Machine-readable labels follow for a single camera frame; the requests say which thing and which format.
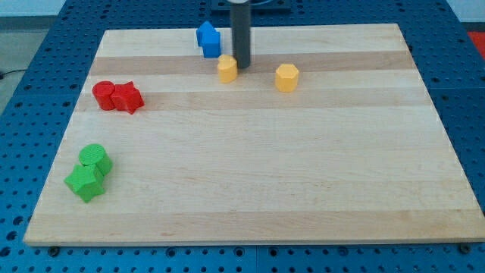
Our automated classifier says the blue cube block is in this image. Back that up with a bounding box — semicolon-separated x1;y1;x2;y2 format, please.
202;31;221;58

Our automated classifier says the blue triangle block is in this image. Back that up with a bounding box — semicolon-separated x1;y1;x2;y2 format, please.
196;20;216;47

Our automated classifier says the yellow heart block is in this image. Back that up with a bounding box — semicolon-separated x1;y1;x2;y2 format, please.
217;55;238;83

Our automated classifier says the yellow hexagon block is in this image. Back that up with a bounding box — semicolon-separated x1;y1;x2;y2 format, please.
275;64;299;93

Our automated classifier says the light wooden board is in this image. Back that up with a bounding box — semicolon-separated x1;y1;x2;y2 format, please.
24;24;484;246

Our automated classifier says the red star block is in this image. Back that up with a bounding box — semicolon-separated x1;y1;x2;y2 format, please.
111;81;145;115

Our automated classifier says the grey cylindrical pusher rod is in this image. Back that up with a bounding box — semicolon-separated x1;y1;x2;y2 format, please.
229;0;251;69

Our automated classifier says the red cylinder block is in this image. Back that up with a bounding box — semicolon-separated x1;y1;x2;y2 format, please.
92;81;115;111

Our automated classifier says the green cylinder block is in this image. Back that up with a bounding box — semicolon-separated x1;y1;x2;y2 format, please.
79;143;113;175

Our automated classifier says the green star block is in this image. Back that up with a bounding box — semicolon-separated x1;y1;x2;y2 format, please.
64;165;105;203

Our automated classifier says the black cable on floor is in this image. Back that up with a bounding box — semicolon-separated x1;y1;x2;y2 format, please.
0;68;27;80

